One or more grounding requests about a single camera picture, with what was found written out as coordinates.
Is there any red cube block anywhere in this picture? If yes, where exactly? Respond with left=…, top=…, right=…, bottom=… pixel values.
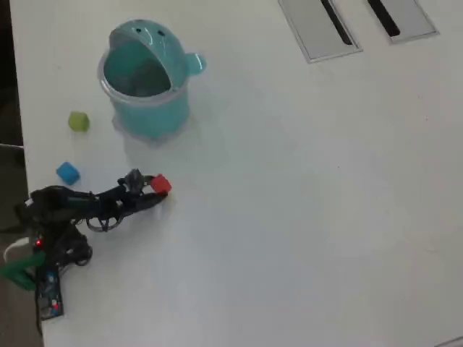
left=150, top=173, right=173, bottom=193

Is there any green table clamp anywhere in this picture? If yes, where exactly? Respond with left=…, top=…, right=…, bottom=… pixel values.
left=0, top=251, right=47, bottom=290

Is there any blue controller circuit board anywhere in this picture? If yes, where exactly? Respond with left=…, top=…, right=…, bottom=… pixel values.
left=38, top=267, right=66, bottom=321

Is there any blue cube block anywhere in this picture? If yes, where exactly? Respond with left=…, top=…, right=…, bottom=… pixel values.
left=56, top=161, right=81, bottom=186

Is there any black board cable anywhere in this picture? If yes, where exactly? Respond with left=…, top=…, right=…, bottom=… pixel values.
left=34, top=288, right=44, bottom=337

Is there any narrow silver cable port cover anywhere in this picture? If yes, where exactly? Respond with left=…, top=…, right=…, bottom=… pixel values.
left=361, top=0, right=441, bottom=45

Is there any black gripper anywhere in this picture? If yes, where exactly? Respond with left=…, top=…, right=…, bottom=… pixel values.
left=94, top=174, right=169, bottom=218

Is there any teal whale-shaped bin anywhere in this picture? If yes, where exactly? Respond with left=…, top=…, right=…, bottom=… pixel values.
left=96, top=19, right=208, bottom=148

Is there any wide silver cable port cover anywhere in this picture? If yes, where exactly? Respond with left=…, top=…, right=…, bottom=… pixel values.
left=278, top=0, right=364, bottom=64

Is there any black arm wire bundle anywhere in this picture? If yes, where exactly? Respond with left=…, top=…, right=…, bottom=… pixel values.
left=85, top=213, right=122, bottom=234

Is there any green cube block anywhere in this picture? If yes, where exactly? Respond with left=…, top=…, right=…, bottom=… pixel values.
left=68, top=111, right=90, bottom=132

